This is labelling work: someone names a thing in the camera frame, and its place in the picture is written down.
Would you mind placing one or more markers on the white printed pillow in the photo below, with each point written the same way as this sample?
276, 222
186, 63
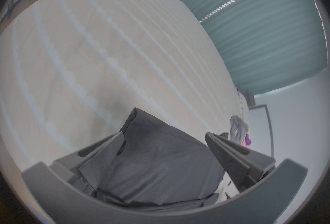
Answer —
242, 106

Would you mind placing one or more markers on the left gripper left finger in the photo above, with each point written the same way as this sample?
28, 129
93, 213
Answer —
95, 163

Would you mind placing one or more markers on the grey knitted garment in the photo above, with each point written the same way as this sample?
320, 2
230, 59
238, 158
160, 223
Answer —
238, 127

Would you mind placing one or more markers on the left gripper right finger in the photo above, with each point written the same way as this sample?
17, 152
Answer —
237, 163

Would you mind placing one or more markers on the grey bedside table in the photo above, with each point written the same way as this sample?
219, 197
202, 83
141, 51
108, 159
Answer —
245, 95

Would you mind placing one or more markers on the bed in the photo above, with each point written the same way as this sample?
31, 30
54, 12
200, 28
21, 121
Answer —
103, 63

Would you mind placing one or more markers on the black T-shirt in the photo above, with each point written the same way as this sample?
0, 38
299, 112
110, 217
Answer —
159, 161

